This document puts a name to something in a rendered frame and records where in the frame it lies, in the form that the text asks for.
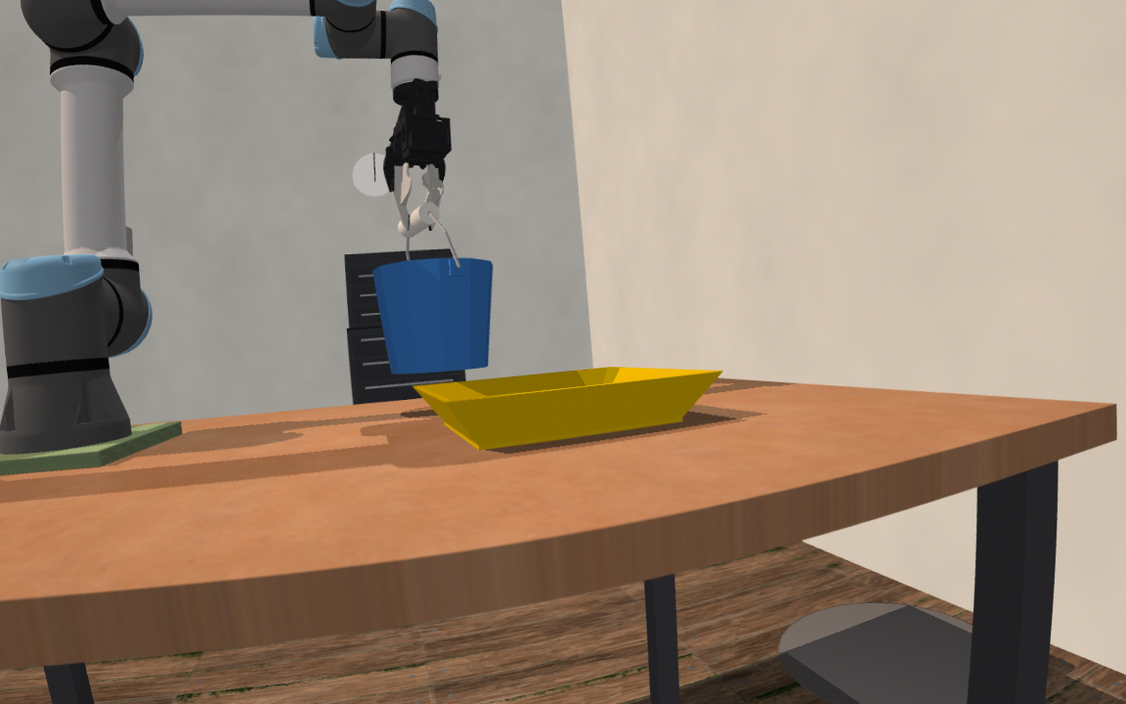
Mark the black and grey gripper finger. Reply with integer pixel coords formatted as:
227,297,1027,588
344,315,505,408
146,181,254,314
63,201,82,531
421,160,446,208
383,148,411,231

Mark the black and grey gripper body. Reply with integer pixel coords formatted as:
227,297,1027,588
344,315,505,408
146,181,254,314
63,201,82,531
388,78,452,169

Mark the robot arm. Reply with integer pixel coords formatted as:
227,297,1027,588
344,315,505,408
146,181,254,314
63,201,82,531
0,0,441,455

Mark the blue bucket with grey wire handle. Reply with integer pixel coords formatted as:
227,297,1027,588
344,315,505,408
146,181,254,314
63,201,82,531
372,202,493,374

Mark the yellow square tray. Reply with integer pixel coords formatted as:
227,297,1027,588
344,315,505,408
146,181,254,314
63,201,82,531
413,367,723,451

